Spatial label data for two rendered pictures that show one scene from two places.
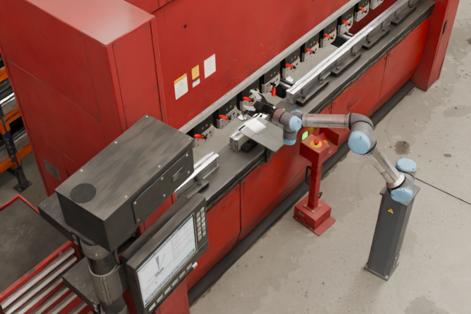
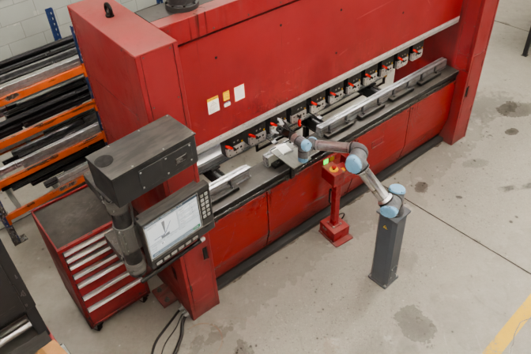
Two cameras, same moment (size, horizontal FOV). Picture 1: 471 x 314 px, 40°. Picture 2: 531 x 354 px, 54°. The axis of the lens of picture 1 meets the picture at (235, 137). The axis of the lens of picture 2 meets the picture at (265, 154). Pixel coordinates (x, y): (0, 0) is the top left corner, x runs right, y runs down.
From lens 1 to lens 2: 0.68 m
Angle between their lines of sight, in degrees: 10
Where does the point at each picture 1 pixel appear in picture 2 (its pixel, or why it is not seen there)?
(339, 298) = (342, 297)
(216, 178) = (246, 185)
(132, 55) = (158, 68)
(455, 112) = (472, 163)
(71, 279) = (110, 237)
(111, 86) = (141, 89)
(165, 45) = (198, 69)
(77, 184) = (101, 155)
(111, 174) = (128, 150)
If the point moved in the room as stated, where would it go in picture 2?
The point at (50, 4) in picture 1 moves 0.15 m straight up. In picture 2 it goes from (107, 28) to (101, 2)
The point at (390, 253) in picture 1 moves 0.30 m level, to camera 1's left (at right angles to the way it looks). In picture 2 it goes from (386, 265) to (347, 260)
